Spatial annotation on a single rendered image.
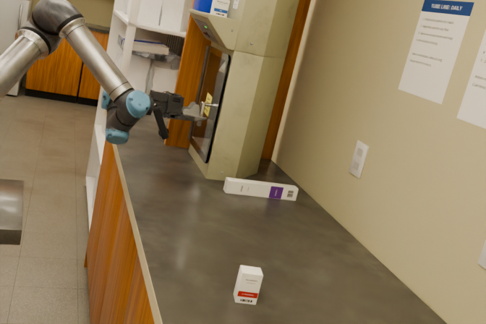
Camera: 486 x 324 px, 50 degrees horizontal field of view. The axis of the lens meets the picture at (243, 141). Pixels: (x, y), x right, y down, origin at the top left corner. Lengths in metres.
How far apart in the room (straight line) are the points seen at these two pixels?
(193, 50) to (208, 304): 1.25
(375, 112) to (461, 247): 0.56
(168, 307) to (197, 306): 0.06
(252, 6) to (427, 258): 0.97
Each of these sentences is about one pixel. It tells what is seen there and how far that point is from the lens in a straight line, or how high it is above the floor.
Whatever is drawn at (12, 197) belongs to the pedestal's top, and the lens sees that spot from 1.53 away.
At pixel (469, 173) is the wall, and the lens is 1.42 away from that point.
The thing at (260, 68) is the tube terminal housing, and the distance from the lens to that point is 1.86.
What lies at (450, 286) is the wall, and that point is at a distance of 1.45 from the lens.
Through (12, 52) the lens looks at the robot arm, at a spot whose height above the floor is 1.27.
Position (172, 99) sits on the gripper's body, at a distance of 1.82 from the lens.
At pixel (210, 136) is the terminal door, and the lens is 1.89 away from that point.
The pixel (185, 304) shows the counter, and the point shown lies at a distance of 1.14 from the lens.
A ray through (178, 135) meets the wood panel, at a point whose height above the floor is 0.99.
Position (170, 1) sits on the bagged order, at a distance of 3.08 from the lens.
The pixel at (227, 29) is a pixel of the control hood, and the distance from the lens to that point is 1.81.
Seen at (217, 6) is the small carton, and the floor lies 1.54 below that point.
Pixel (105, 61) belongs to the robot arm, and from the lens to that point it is 1.68.
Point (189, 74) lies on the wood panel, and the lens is 2.18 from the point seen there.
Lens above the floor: 1.53
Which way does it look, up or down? 13 degrees down
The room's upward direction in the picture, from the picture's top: 13 degrees clockwise
